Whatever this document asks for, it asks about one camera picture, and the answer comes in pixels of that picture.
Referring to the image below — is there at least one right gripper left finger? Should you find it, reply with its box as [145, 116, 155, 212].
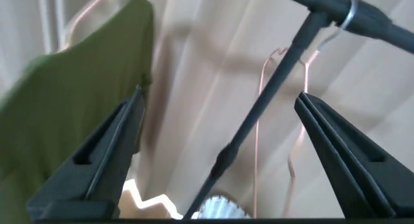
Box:
[27, 85, 146, 220]

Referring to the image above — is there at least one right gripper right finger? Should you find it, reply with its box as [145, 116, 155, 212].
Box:
[294, 91, 414, 218]

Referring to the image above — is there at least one green long-sleeved shirt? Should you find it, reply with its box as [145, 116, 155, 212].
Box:
[0, 0, 155, 224]

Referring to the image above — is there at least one pink clothes hanger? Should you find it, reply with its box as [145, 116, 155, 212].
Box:
[253, 0, 359, 219]
[60, 0, 113, 53]

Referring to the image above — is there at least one black clothes rack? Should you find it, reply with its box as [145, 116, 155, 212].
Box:
[182, 0, 414, 220]

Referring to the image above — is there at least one white laundry basket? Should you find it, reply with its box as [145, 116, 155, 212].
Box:
[193, 195, 252, 219]

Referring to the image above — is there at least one beige curtain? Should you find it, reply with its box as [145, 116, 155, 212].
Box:
[0, 0, 414, 220]

